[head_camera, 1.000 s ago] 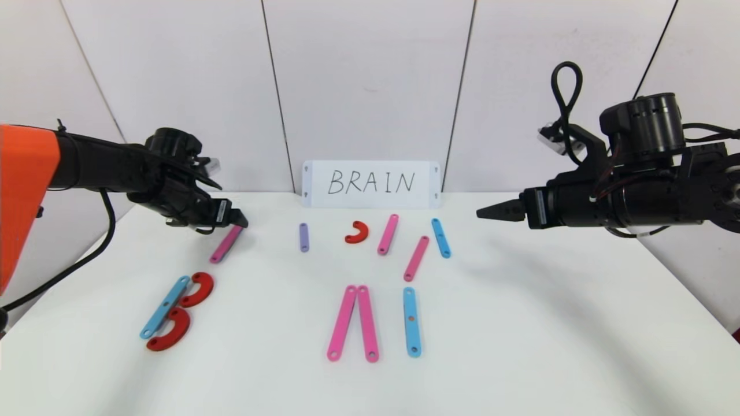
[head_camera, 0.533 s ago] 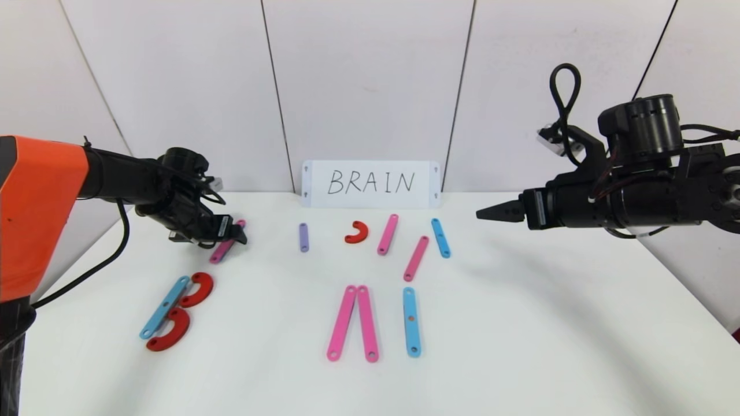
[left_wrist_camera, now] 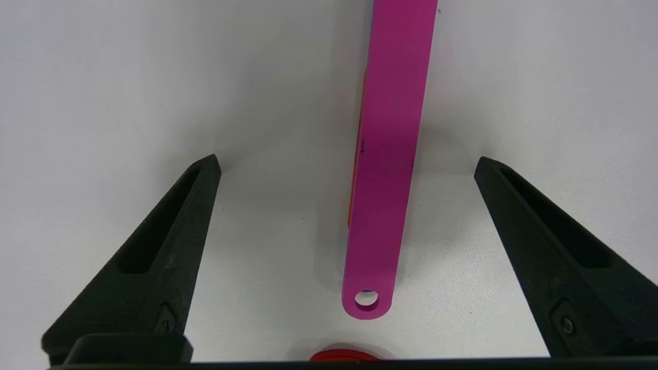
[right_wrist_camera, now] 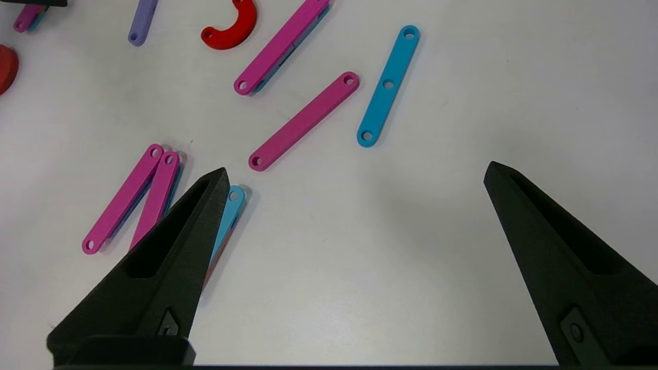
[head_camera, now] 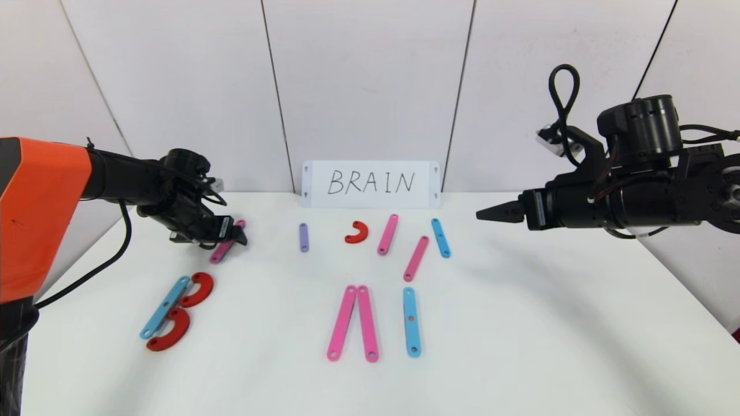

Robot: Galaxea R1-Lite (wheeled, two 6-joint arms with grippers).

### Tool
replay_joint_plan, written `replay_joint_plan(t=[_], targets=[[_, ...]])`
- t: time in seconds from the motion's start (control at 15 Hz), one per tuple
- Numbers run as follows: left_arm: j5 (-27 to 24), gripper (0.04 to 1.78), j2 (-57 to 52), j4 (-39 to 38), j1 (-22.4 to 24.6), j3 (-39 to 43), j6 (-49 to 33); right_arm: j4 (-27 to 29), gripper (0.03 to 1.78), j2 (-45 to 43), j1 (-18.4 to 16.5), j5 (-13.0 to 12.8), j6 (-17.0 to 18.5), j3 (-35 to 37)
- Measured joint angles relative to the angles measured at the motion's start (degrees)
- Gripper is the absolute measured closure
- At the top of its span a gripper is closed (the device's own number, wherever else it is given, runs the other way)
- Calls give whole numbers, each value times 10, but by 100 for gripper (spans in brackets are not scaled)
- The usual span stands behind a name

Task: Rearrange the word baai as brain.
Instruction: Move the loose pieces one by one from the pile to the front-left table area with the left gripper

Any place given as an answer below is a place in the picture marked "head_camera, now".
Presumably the black right camera mount bracket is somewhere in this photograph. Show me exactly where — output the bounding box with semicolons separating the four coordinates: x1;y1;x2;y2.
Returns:
561;126;608;185

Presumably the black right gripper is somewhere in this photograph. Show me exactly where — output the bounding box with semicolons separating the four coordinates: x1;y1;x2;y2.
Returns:
475;180;608;231

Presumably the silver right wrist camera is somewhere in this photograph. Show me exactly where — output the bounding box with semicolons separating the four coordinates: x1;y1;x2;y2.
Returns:
536;126;579;158

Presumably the pink bar with holes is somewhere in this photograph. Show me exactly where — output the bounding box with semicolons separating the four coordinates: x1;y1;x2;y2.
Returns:
378;214;399;256
209;220;246;265
357;285;380;363
403;236;430;282
327;285;357;362

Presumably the blue flat bar with holes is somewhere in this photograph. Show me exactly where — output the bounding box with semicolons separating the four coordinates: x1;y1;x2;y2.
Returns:
430;218;452;259
402;287;421;358
139;276;191;340

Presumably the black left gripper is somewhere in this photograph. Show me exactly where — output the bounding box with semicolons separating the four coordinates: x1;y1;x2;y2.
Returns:
193;215;248;246

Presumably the looped black right camera cable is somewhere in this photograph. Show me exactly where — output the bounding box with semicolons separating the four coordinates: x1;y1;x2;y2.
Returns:
548;64;582;168

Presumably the large red curved piece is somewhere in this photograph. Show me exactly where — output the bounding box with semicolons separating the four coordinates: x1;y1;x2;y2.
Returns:
179;272;214;308
146;307;191;352

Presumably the white BRAIN sign card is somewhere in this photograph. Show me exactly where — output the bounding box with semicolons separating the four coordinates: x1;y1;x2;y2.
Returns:
302;161;441;209

